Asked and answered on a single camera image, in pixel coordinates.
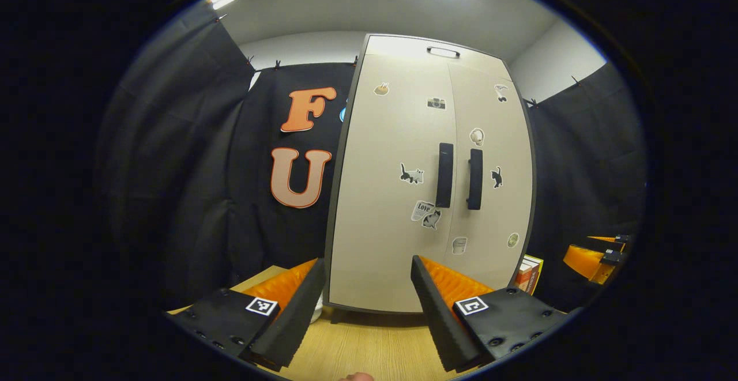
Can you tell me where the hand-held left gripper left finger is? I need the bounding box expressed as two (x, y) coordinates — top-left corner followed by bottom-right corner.
(164, 258), (326, 372)

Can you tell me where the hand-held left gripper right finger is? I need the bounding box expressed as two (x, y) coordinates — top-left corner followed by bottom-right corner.
(411, 255), (571, 373)

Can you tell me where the white cabinet door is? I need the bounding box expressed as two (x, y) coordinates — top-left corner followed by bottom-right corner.
(441, 61), (534, 289)
(327, 54), (456, 312)

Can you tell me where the white shoe cabinet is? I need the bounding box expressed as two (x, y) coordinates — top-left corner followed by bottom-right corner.
(323, 33), (537, 314)

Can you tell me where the orange white box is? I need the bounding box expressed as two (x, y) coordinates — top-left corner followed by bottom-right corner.
(515, 254), (544, 296)

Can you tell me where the black backdrop cloth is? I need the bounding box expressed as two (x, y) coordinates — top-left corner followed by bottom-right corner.
(522, 63), (649, 312)
(95, 9), (361, 312)

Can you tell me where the black door handle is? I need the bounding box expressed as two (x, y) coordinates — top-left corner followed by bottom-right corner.
(466, 148), (484, 211)
(435, 142), (454, 209)

